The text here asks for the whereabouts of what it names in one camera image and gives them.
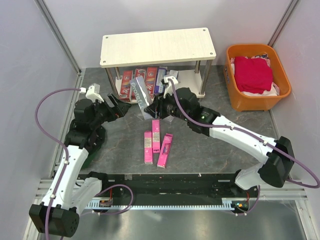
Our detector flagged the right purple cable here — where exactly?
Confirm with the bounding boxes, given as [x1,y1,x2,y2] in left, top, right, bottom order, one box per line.
[163,77,320,217]

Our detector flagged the orange plastic basket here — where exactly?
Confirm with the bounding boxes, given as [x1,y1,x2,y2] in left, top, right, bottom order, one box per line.
[223,43,292,112]

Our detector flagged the silver red toothpaste box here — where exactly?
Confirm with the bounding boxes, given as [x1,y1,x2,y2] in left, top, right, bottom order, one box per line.
[119,70,133,102]

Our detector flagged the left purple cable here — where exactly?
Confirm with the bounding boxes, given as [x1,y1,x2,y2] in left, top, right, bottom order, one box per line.
[34,87,135,238]

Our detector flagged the white RiO toothpaste box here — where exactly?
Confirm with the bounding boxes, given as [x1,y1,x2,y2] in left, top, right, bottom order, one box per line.
[168,70,179,79]

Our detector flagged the purple toothpaste box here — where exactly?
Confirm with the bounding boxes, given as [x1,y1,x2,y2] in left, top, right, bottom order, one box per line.
[153,67,167,95]

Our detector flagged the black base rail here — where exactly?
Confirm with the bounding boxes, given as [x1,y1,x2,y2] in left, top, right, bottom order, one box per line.
[79,170,261,201]

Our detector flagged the slotted cable duct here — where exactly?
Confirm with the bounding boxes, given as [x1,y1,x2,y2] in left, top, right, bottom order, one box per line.
[84,198,249,212]

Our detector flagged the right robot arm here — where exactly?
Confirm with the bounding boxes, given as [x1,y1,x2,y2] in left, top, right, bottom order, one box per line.
[144,87,294,197]

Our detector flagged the clear Protefix box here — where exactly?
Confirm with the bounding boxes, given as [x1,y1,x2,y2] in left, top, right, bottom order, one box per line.
[130,76,153,120]

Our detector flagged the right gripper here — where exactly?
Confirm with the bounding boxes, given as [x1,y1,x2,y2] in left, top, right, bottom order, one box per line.
[144,88,190,122]

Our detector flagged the purple cable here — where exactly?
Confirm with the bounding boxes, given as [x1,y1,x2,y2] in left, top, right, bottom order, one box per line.
[163,77,320,217]
[34,87,135,238]

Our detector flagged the red 3D toothpaste box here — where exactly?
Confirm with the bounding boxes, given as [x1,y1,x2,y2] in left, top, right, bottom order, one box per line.
[144,67,158,99]

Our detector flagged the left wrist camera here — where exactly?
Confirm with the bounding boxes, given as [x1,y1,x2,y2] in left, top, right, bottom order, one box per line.
[80,83,104,103]

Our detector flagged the pink box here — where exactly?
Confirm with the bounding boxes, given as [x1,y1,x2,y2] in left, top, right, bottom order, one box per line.
[152,119,161,154]
[144,131,153,164]
[157,133,173,168]

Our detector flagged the silver backed toothpaste box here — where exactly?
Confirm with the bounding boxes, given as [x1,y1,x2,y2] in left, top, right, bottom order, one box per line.
[134,68,146,80]

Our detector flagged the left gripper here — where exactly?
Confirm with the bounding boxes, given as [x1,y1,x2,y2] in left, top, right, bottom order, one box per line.
[89,93,131,129]

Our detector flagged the red folded cloth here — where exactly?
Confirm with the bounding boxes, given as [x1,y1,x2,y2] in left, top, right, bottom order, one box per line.
[234,56,273,94]

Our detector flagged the white two-tier shelf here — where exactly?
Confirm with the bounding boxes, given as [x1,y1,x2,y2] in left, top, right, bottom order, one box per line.
[100,27,216,98]

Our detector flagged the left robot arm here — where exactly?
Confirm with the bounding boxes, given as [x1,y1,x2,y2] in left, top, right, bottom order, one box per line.
[29,94,131,240]

